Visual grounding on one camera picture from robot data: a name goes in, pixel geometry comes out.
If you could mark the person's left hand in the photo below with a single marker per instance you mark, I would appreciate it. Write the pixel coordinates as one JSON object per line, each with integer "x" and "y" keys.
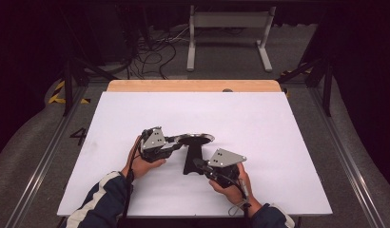
{"x": 140, "y": 167}

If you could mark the person's right hand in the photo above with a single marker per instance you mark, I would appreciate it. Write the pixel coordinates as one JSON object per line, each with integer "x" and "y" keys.
{"x": 234, "y": 194}

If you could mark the grey round table grommet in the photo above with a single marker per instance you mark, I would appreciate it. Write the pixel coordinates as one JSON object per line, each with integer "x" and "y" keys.
{"x": 227, "y": 90}

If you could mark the black metal stand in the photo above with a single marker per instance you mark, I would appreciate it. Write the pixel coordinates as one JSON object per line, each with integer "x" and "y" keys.
{"x": 326, "y": 85}
{"x": 68, "y": 85}

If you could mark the oval silver photo frame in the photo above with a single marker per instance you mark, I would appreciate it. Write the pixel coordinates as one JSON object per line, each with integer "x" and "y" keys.
{"x": 193, "y": 158}

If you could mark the wooden table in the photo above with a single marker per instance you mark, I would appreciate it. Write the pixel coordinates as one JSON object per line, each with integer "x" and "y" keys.
{"x": 183, "y": 85}

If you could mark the white board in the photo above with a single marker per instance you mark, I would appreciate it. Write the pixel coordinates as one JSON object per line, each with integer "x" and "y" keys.
{"x": 215, "y": 110}

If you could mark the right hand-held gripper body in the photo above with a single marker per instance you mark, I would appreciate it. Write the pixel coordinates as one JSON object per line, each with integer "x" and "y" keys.
{"x": 226, "y": 160}

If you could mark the aluminium rail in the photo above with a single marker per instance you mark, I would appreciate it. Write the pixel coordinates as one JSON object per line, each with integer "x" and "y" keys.
{"x": 345, "y": 158}
{"x": 44, "y": 164}

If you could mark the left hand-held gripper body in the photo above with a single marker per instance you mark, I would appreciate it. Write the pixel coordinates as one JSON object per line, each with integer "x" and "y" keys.
{"x": 153, "y": 141}

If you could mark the white metal stand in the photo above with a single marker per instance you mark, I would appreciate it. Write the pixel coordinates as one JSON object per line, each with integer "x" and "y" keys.
{"x": 231, "y": 19}

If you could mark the yellow black floor tape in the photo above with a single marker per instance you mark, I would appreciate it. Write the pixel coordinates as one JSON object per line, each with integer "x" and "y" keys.
{"x": 56, "y": 95}

